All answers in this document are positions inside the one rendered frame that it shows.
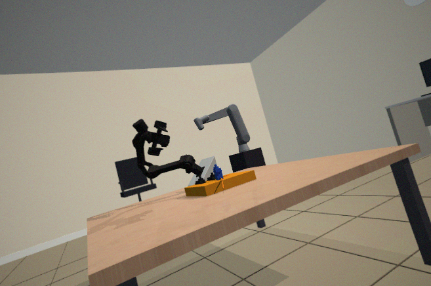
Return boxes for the orange flat panel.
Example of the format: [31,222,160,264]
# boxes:
[184,170,256,196]

